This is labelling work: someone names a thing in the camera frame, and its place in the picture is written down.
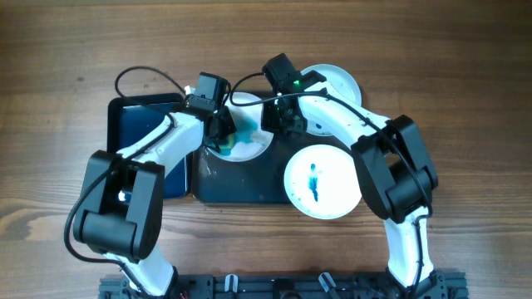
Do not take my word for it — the green yellow sponge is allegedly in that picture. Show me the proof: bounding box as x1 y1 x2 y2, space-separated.
218 133 237 156

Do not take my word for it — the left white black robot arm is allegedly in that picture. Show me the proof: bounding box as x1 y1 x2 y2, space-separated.
63 72 236 298

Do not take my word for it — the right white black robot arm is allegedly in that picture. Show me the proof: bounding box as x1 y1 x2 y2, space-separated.
261 53 438 291

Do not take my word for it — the large dark serving tray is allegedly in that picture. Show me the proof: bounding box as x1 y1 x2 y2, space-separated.
188 132 350 205

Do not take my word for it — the small black water tray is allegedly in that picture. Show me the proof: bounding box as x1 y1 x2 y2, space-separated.
106 93 191 199

